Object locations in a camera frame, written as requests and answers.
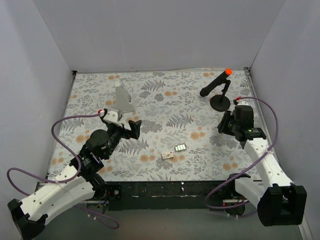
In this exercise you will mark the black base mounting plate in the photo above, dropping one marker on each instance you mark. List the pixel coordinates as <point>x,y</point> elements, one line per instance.
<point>153,195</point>

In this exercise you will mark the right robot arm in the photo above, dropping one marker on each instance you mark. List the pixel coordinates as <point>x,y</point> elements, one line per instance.
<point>279,201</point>

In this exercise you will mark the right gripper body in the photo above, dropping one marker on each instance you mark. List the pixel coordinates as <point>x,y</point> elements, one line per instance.
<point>223,124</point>

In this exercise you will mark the staple strips tray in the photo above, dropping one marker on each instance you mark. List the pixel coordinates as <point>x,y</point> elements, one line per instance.
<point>180,147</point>

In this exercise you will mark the black microphone orange tip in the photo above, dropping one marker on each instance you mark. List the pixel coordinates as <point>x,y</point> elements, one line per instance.
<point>219,80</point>

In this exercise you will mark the black round microphone stand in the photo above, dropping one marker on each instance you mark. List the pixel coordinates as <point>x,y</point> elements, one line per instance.
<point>220,102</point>

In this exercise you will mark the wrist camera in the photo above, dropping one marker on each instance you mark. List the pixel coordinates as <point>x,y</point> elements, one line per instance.
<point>239,101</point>
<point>111,115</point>

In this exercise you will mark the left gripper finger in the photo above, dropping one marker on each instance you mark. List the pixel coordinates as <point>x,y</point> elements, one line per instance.
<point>135,129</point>
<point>107,124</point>

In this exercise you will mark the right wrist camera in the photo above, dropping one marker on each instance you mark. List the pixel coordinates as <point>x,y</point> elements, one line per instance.
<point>239,101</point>

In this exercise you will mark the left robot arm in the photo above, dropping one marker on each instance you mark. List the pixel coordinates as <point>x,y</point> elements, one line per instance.
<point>77,182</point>

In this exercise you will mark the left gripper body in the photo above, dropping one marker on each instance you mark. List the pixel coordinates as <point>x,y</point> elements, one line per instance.
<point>125,132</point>

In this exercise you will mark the grey metronome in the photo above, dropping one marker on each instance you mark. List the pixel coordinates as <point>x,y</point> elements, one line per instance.
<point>123,100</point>

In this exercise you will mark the white staple box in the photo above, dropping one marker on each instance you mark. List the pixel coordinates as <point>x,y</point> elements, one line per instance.
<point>167,155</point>

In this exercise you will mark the floral patterned table mat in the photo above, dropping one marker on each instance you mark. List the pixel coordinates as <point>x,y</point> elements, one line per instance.
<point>172,113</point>

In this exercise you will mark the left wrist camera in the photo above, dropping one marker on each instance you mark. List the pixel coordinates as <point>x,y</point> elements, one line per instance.
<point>111,115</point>

